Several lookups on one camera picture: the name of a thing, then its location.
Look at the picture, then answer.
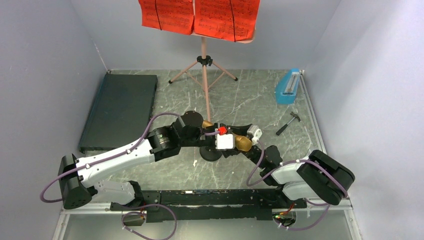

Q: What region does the pink music stand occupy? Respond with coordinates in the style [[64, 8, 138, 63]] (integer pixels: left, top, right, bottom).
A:
[[168, 31, 257, 123]]

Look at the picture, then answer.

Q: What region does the small black hammer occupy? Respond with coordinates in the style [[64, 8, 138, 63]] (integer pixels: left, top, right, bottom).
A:
[[275, 111, 301, 136]]

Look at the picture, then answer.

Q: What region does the red left sheet music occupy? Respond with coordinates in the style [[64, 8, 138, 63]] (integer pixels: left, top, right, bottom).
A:
[[138, 0, 195, 35]]

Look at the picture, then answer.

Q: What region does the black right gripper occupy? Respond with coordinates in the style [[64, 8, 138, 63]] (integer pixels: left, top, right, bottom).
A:
[[220, 124, 267, 170]]

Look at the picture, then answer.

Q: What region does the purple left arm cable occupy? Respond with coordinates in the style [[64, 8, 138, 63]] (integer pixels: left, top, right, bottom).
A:
[[39, 112, 221, 240]]

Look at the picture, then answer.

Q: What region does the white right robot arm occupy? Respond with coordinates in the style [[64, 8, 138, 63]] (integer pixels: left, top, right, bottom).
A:
[[216, 124, 356, 208]]

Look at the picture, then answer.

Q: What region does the gold microphone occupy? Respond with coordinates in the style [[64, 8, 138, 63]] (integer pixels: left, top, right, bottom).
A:
[[204, 133, 253, 152]]

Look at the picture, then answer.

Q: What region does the blue metronome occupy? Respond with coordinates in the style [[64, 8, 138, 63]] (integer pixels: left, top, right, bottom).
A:
[[275, 68, 301, 105]]

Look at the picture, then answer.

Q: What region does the red sheet music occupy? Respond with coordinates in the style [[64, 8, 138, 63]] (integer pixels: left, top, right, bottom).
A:
[[138, 0, 195, 35], [193, 0, 261, 42]]

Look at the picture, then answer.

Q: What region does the red right sheet music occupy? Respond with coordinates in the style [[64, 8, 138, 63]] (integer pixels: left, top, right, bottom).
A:
[[193, 0, 261, 42]]

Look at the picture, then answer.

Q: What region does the dark blue audio receiver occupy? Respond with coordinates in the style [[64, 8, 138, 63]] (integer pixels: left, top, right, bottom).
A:
[[78, 73, 158, 154]]

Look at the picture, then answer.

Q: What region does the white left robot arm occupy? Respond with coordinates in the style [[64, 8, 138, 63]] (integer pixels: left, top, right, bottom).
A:
[[58, 111, 219, 210]]

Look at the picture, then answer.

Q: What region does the black microphone stand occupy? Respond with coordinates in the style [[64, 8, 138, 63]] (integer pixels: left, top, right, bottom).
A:
[[199, 146, 223, 162]]

